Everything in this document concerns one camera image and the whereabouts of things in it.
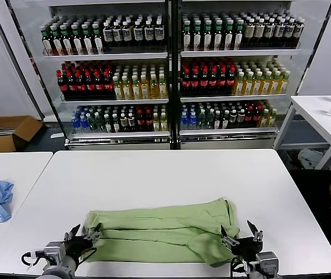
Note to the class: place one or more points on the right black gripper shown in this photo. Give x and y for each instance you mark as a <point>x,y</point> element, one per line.
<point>246,246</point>

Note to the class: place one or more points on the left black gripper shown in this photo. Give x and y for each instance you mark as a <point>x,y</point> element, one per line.
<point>79,246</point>

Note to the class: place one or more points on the light green polo shirt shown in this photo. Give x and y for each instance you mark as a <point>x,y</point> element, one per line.
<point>159,229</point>

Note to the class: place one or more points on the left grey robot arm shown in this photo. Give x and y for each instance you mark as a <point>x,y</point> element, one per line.
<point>60,268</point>

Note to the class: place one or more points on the person black trousers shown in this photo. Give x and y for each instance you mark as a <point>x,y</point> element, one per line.
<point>313,189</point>

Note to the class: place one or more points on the small white flat object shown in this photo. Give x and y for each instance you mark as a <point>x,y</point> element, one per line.
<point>57,135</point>

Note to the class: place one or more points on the grey-blue cloth bundle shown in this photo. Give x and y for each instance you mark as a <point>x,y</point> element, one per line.
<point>310,157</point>

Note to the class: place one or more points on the blue water bottle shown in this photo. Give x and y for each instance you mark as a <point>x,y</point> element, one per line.
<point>83,125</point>
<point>75,125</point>
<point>193,122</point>
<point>184,122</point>

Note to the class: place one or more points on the clear greenish water bottle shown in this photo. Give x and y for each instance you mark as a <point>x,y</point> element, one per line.
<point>99,124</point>
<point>201,120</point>
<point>91,124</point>
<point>210,120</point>

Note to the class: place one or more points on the small dark bottle white label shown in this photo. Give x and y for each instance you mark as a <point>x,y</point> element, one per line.
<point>115,124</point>
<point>107,124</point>
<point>225,121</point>
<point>217,121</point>

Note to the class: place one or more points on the small dark bottle grey label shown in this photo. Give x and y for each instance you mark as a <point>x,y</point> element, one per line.
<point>233,119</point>
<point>241,119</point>
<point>131,123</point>
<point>123,123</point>

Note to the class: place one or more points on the cola bottle red cap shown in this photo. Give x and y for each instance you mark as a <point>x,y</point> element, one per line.
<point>186,82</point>
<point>222,82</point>
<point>108,85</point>
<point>140,122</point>
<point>62,85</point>
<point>195,82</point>
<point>231,82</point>
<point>71,85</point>
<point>213,82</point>
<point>148,122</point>
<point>80,85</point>
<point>249,118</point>
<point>204,82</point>
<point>257,118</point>
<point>98,85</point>
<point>89,85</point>

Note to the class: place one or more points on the yellow tea bottle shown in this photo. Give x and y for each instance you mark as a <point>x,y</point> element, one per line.
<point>163,123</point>
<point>258,86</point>
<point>163,89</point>
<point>145,90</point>
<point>267,86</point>
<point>126,91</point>
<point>240,87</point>
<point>284,85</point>
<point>156,123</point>
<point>249,87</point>
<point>273,119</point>
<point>117,91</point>
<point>136,91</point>
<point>275,85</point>
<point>265,119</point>
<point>154,90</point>

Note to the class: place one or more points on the metal rods bundle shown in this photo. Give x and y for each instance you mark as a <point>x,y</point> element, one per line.
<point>0,132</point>

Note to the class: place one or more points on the white side table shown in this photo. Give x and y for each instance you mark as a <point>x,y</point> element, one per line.
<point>313,113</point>

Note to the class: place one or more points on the white beverage display cabinet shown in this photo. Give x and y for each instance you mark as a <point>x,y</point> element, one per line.
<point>241,52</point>
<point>104,55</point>

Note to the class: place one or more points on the dark tea bottle green cap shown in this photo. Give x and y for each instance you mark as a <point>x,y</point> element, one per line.
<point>87,43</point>
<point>208,39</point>
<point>218,38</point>
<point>57,43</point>
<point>186,39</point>
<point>67,43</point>
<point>77,43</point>
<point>97,43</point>
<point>238,38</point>
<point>46,43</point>
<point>228,38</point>
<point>197,39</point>

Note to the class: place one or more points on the dark bottle blue-white label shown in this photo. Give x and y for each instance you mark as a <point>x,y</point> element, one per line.
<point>159,32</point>
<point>138,33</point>
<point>280,31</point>
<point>270,31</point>
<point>108,35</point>
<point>299,30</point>
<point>149,33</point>
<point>127,34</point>
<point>117,35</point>
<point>289,30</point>

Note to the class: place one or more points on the dark bottle beige label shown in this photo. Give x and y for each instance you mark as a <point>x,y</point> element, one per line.
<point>259,32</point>
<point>249,32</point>

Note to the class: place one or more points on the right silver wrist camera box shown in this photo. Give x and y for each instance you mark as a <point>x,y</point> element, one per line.
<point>267,258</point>

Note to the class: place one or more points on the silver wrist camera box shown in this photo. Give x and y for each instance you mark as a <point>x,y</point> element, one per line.
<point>267,258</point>
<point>54,251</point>

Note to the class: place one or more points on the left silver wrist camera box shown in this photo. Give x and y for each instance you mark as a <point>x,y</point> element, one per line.
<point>54,251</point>

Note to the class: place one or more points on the glass cabinet door black frame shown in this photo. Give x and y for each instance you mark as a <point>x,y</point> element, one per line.
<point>313,43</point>
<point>22,58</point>

